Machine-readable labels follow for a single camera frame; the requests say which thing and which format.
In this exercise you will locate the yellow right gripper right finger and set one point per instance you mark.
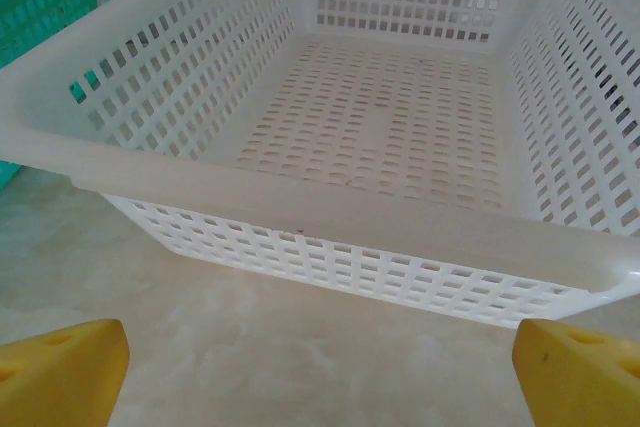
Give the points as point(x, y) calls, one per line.
point(585, 382)

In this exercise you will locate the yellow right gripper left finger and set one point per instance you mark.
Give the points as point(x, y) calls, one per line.
point(65, 377)

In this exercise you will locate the white plastic basket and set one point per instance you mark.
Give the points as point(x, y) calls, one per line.
point(300, 207)

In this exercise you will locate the teal plastic basket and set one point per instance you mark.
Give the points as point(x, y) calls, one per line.
point(40, 7)

